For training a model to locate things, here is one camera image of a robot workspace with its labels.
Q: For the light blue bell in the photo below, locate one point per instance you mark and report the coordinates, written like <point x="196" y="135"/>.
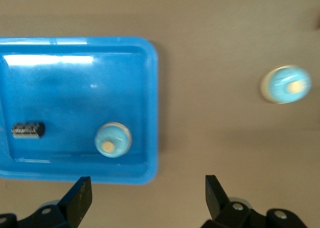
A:
<point x="285" y="85"/>
<point x="112" y="138"/>

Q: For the blue plastic tray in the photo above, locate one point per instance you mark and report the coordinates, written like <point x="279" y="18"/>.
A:
<point x="62" y="88"/>

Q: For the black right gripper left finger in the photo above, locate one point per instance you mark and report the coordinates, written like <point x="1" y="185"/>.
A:
<point x="75" y="200"/>

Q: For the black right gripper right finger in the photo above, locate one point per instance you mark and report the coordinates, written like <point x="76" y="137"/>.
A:
<point x="220" y="203"/>

